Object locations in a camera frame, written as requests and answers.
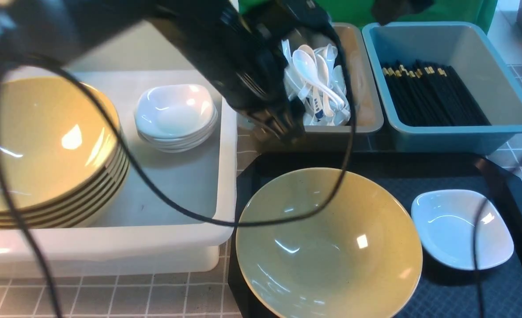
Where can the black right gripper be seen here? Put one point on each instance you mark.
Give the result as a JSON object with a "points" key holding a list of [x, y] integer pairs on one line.
{"points": [[388, 11]]}

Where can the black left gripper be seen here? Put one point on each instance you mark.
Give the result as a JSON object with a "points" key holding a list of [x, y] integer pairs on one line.
{"points": [[239, 54]]}

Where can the yellow noodle bowl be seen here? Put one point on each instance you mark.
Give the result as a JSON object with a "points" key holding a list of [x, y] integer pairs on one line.
{"points": [[361, 257]]}

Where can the white square sauce dish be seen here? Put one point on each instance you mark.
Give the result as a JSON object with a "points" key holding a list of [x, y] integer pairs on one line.
{"points": [[445, 220]]}

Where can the white ceramic soup spoon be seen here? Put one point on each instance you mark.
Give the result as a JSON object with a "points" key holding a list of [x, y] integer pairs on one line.
{"points": [[304, 62]]}

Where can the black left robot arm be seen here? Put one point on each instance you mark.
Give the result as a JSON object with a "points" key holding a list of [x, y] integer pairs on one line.
{"points": [[58, 32]]}

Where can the green backdrop board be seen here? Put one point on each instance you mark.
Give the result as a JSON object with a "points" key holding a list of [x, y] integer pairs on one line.
{"points": [[358, 12]]}

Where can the pile of white spoons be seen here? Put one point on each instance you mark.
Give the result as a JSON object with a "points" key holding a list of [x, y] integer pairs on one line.
{"points": [[319, 109]]}

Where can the pile of black chopsticks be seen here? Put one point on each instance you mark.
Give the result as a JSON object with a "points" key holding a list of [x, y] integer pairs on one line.
{"points": [[427, 94]]}

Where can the blue plastic chopstick bin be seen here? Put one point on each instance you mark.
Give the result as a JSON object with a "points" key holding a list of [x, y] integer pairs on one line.
{"points": [[466, 48]]}

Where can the stack of white dishes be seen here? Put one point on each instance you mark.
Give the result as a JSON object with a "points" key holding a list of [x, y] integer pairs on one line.
{"points": [[175, 118]]}

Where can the large white plastic tub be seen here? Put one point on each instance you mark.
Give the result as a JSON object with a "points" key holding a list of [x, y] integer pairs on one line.
{"points": [[138, 233]]}

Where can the grey checkered tablecloth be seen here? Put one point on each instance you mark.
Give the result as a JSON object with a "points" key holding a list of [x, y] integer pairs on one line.
{"points": [[202, 294]]}

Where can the stack of yellow bowls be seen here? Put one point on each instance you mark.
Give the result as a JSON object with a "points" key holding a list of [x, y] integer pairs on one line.
{"points": [[62, 162]]}

